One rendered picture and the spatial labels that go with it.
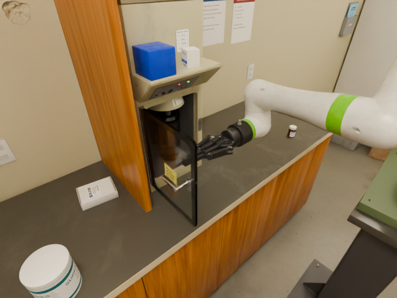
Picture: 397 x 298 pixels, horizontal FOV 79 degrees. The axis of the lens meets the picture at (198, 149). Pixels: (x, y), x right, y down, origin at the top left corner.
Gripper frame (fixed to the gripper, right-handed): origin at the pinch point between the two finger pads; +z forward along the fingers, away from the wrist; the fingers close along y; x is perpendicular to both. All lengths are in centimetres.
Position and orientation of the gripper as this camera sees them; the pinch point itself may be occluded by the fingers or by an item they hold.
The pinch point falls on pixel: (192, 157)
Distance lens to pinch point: 81.0
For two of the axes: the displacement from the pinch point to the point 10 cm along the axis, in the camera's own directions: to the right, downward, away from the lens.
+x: 0.0, 8.1, 5.8
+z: -7.6, 3.8, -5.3
